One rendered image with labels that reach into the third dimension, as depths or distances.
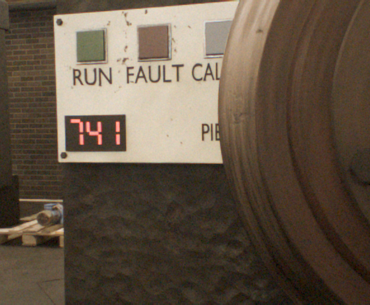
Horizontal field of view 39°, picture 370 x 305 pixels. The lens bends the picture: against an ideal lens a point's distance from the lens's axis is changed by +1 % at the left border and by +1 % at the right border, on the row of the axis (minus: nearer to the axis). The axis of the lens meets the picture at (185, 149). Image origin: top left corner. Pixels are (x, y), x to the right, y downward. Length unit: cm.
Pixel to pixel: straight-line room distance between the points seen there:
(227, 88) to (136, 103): 19
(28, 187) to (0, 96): 243
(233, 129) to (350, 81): 13
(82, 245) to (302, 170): 36
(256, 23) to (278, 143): 10
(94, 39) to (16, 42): 737
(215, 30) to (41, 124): 717
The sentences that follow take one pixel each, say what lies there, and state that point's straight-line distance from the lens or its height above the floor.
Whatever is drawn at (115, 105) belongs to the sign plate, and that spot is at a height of 113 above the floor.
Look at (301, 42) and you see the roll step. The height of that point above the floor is 117.
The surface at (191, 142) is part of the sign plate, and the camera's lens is 59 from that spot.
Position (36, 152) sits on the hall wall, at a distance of 778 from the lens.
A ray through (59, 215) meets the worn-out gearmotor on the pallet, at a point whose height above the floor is 24.
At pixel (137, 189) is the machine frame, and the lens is 64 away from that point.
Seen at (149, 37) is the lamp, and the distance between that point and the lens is 61.
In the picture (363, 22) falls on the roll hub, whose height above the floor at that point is 117.
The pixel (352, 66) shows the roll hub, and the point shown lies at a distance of 35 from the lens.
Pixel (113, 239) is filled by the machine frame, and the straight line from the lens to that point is 66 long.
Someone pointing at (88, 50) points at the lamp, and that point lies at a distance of 64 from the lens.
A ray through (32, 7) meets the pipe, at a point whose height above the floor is 267.
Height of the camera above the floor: 111
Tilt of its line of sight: 3 degrees down
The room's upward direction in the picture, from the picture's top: 1 degrees counter-clockwise
